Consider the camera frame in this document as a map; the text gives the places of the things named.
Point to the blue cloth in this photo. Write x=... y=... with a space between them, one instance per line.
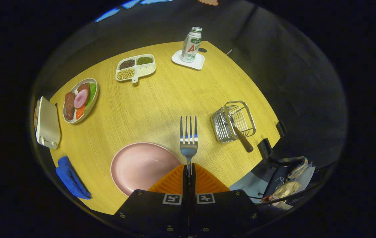
x=70 y=178

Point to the toast slice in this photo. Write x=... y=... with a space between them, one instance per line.
x=36 y=114

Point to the white divided dish of beans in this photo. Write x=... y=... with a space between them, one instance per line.
x=145 y=70

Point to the white plate of food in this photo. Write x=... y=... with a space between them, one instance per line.
x=92 y=104

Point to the pink plate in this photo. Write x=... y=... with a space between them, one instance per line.
x=138 y=168

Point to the pink ham slice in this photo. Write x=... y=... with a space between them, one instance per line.
x=81 y=98

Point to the black table clamp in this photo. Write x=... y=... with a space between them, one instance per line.
x=281 y=129
x=265 y=148

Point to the white drink bottle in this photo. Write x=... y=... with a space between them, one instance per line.
x=190 y=46

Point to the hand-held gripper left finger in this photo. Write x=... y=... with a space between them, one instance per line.
x=148 y=211

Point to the white square coaster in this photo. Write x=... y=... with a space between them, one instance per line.
x=198 y=63

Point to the green lettuce leaf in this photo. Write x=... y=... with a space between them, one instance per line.
x=92 y=91

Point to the tan bag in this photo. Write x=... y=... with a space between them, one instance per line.
x=298 y=168
x=285 y=190

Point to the large brown meat piece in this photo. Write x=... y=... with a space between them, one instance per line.
x=69 y=105

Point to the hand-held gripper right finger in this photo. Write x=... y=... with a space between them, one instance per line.
x=227 y=211

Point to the black chair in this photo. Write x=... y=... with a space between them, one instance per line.
x=272 y=180

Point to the white toaster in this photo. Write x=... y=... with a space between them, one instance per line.
x=49 y=125

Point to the small brown meat piece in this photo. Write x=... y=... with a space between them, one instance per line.
x=83 y=87

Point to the orange carrot slice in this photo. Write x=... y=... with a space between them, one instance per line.
x=80 y=112

